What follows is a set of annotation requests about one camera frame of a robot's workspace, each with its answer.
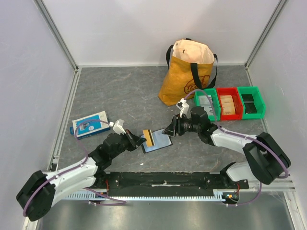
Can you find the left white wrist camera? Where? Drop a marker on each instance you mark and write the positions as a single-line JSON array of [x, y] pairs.
[[118, 126]]

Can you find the green plastic bin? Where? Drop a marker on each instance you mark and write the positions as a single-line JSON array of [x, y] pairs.
[[216, 106], [258, 100]]

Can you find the yellow tote bag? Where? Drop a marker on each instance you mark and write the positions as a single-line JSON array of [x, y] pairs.
[[190, 65]]

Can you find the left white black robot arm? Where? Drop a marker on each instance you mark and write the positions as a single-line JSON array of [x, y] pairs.
[[44, 189]]

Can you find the silver cards stack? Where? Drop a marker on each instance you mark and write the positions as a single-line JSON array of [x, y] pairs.
[[206, 102]]

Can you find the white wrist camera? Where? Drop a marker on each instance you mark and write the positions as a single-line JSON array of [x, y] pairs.
[[183, 106], [118, 126]]

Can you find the right green plastic bin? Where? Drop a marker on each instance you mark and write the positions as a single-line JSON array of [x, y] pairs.
[[258, 100]]

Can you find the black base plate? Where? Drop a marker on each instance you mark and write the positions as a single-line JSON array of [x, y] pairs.
[[149, 179]]

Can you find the left green plastic bin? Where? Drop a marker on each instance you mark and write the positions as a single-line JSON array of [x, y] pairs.
[[216, 106]]

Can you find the black cards stack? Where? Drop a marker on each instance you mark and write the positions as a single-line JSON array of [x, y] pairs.
[[249, 104]]

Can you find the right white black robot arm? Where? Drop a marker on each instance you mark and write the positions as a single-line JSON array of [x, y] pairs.
[[265, 160]]

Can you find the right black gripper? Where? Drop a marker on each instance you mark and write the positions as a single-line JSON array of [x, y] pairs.
[[176, 126]]

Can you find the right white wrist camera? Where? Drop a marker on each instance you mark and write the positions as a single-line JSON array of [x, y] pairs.
[[183, 106]]

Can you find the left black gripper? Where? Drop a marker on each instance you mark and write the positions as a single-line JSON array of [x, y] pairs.
[[135, 141]]

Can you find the red plastic bin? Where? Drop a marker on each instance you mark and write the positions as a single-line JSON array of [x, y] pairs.
[[237, 101]]

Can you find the gold cards stack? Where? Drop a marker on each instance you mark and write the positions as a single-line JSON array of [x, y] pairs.
[[227, 105]]

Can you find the blue white card box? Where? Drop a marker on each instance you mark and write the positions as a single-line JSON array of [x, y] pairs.
[[90, 125]]

